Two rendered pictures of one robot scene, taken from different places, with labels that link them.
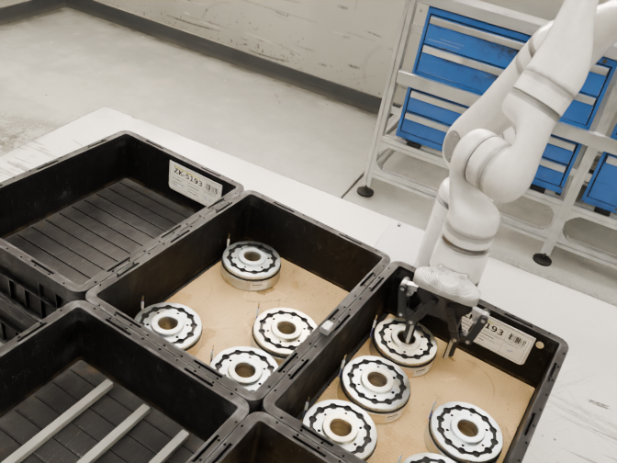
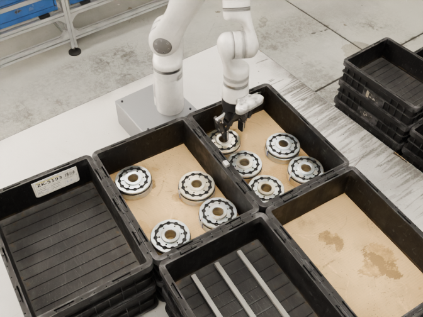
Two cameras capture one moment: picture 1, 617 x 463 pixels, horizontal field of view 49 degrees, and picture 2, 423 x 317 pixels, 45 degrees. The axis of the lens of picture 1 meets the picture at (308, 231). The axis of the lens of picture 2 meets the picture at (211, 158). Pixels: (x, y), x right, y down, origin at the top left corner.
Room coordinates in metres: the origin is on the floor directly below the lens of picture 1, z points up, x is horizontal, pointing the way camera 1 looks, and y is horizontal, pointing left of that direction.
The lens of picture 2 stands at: (0.25, 0.72, 1.97)
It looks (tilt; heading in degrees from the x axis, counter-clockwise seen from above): 49 degrees down; 303
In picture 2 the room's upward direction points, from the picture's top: 1 degrees clockwise
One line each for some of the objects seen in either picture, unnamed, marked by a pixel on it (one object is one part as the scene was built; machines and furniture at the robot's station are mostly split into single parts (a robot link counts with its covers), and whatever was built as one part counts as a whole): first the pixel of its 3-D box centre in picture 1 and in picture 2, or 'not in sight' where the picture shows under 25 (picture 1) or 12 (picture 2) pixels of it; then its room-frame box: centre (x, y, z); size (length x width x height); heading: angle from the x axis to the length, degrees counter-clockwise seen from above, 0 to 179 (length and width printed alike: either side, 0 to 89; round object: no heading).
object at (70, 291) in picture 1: (106, 202); (63, 231); (0.92, 0.34, 0.92); 0.40 x 0.30 x 0.02; 155
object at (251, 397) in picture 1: (251, 280); (172, 182); (0.79, 0.07, 0.92); 0.40 x 0.30 x 0.02; 155
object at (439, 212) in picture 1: (448, 240); (169, 87); (1.05, -0.26, 0.89); 0.09 x 0.09 x 0.17; 79
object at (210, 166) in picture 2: (247, 305); (173, 194); (0.79, 0.07, 0.87); 0.40 x 0.30 x 0.11; 155
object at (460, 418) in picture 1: (467, 429); (283, 143); (0.63, -0.27, 0.86); 0.05 x 0.05 x 0.01
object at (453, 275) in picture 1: (458, 258); (240, 90); (0.76, -0.21, 1.05); 0.11 x 0.09 x 0.06; 162
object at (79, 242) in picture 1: (106, 227); (68, 242); (0.92, 0.34, 0.87); 0.40 x 0.30 x 0.11; 155
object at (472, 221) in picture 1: (477, 189); (233, 58); (0.79, -0.21, 1.15); 0.09 x 0.07 x 0.15; 41
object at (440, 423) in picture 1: (466, 431); (282, 144); (0.63, -0.27, 0.86); 0.10 x 0.10 x 0.01
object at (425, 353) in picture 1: (405, 340); (223, 140); (0.79, -0.18, 0.86); 0.10 x 0.10 x 0.01
